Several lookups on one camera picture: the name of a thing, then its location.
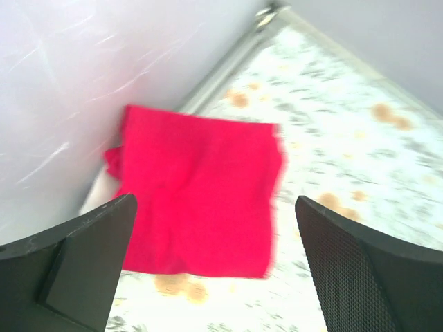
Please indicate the folded white t shirt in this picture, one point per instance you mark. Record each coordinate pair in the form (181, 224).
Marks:
(102, 190)

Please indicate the magenta t shirt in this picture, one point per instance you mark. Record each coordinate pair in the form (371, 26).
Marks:
(204, 188)

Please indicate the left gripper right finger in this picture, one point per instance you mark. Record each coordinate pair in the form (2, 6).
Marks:
(366, 280)

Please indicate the aluminium frame rail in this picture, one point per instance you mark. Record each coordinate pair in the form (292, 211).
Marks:
(268, 23)

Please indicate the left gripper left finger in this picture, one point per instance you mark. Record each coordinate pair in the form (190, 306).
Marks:
(65, 278)

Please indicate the floral table mat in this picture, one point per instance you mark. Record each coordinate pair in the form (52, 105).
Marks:
(353, 143)

